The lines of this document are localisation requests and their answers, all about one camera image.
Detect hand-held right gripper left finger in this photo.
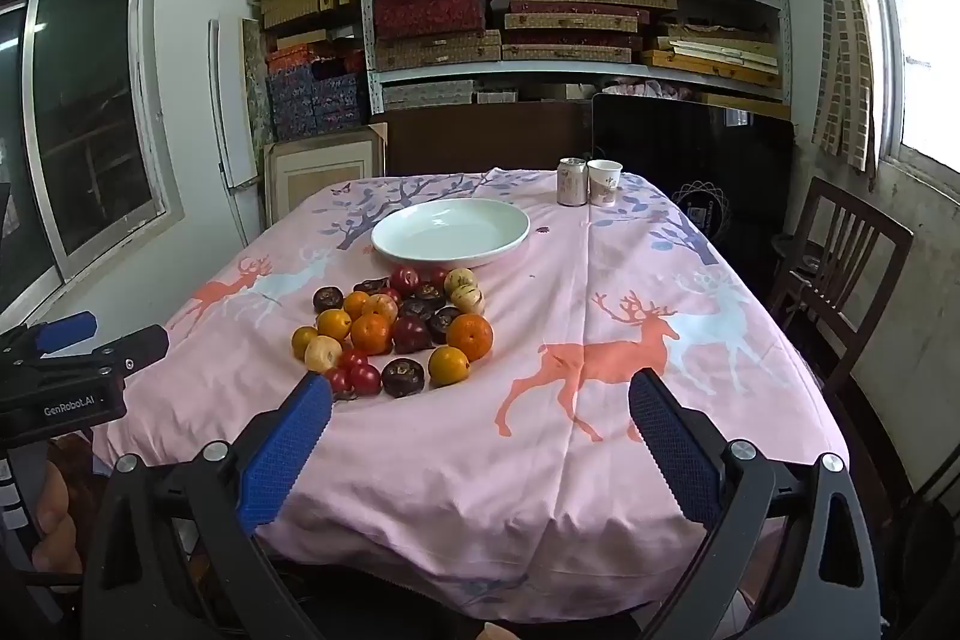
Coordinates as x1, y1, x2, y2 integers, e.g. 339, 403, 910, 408
81, 370, 335, 640

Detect white board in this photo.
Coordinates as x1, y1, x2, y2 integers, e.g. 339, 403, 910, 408
208, 16, 261, 190

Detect orange red boxes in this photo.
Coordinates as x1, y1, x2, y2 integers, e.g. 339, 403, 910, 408
266, 40, 368, 79

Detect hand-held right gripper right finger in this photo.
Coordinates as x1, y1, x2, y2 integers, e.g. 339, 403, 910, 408
628, 368, 882, 640

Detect window with white frame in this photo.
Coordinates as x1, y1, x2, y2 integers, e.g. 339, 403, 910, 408
855, 0, 960, 195

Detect mottled grey panel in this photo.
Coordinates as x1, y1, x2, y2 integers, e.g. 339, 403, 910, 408
241, 19, 275, 146

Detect stack of yellow wooden boxes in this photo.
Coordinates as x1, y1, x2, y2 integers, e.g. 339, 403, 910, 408
643, 23, 785, 94

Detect stack of blue floral boxes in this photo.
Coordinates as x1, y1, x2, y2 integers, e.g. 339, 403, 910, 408
268, 64, 370, 143

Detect white paper cup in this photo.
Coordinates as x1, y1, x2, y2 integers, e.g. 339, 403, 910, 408
587, 159, 625, 207

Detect white plate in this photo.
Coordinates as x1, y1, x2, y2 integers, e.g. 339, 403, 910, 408
370, 197, 532, 270

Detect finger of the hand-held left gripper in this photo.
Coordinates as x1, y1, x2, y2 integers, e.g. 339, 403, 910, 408
30, 310, 98, 354
88, 323, 170, 380

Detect pink cloth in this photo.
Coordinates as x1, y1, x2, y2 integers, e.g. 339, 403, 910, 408
604, 76, 702, 103

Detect person's left hand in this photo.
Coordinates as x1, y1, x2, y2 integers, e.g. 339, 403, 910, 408
31, 464, 85, 575

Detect drink can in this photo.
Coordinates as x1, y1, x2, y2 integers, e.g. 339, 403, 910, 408
556, 157, 590, 208

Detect dark wooden chair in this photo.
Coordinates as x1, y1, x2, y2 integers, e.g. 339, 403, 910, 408
771, 176, 914, 401

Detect stack of flat woven boxes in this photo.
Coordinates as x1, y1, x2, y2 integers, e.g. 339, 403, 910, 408
491, 0, 678, 64

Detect white metal shelf rack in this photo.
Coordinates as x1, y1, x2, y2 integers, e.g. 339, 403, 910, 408
358, 0, 794, 112

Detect sliding glass window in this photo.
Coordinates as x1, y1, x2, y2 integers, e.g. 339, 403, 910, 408
0, 0, 185, 319

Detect framed picture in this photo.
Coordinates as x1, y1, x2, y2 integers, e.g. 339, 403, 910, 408
262, 124, 388, 230

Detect checked curtain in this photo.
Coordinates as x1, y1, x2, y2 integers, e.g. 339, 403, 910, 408
802, 0, 878, 175

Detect brown board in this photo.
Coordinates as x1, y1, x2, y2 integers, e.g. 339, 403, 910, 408
370, 100, 595, 178

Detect pink deer print tablecloth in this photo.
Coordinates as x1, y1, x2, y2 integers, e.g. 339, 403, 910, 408
90, 167, 852, 626

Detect woven tan box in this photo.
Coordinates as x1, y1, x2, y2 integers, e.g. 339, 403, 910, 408
373, 31, 502, 73

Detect red patterned box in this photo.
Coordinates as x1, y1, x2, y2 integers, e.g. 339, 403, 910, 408
373, 0, 488, 38

